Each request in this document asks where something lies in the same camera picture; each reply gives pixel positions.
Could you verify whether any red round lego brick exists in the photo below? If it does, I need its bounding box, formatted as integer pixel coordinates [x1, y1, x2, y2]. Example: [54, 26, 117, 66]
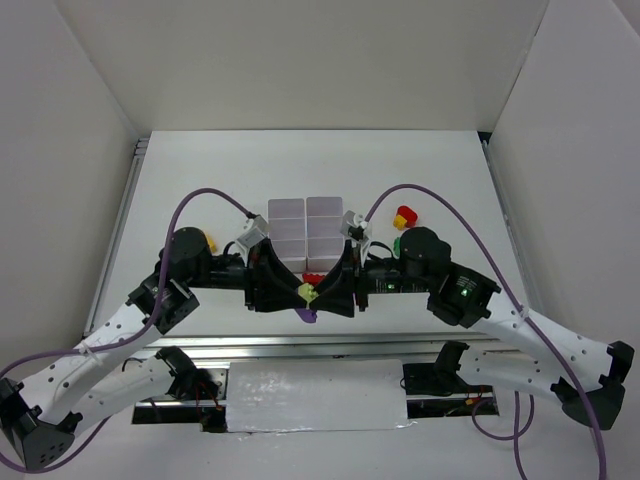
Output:
[396, 205, 418, 229]

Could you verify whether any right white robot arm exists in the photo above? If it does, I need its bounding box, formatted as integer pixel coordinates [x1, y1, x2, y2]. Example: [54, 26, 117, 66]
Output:
[308, 227, 634, 430]

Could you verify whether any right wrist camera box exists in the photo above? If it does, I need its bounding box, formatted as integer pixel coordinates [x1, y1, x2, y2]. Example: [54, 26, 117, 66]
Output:
[340, 210, 372, 249]

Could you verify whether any right white divided container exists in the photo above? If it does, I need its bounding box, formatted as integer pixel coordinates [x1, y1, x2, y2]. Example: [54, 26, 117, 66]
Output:
[306, 197, 344, 273]

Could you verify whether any left white divided container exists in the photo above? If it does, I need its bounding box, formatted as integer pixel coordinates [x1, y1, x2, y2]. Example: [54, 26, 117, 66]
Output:
[267, 198, 306, 271]

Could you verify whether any white taped front panel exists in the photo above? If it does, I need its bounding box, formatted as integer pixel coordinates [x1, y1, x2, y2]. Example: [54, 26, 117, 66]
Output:
[226, 360, 409, 433]

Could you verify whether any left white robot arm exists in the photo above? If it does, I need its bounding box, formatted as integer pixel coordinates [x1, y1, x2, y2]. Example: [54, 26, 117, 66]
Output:
[1, 227, 307, 473]

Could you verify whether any yellow small lego brick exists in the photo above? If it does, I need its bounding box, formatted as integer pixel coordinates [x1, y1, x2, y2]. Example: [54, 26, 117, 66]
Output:
[393, 215, 407, 230]

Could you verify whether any lime square lego brick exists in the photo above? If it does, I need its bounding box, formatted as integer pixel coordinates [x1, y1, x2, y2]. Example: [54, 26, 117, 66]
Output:
[297, 283, 319, 304]

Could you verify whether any yellow and lime lego stack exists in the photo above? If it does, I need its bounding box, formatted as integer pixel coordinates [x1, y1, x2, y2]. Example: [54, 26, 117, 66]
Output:
[205, 234, 218, 253]

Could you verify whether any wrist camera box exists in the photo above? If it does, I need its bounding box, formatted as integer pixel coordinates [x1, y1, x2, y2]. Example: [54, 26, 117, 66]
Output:
[340, 210, 372, 249]
[235, 215, 269, 257]

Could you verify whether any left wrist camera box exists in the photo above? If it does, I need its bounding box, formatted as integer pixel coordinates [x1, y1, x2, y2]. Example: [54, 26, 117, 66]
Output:
[235, 215, 269, 257]

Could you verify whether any red arched lego brick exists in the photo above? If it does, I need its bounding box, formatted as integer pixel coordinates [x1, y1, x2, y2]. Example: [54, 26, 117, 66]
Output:
[302, 272, 326, 287]

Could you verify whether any green square lego brick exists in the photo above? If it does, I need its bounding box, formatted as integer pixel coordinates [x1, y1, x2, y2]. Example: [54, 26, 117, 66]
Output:
[393, 237, 401, 258]

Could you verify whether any aluminium table rail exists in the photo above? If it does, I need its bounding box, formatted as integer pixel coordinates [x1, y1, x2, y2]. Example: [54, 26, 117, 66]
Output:
[136, 333, 511, 360]

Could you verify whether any white divided container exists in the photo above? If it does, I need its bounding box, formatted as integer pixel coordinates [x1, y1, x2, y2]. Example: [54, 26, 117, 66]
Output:
[306, 197, 344, 273]
[267, 198, 306, 271]

